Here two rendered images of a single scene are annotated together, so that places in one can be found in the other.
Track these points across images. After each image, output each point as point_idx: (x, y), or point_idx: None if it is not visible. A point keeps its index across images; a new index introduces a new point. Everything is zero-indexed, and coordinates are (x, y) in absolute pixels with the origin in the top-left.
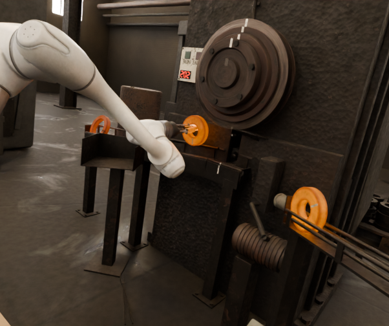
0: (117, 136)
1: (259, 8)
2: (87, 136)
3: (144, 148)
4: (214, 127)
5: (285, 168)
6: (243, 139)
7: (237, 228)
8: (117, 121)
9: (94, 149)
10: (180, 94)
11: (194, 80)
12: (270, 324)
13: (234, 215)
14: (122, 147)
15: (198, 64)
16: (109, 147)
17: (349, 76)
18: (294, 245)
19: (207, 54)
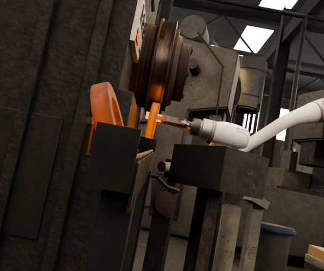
0: (203, 145)
1: (150, 0)
2: (138, 172)
3: (251, 149)
4: (137, 113)
5: None
6: (138, 123)
7: (170, 197)
8: (277, 134)
9: (235, 175)
10: (125, 61)
11: (136, 49)
12: (166, 245)
13: None
14: (194, 162)
15: (171, 48)
16: (208, 167)
17: None
18: (178, 186)
19: (190, 51)
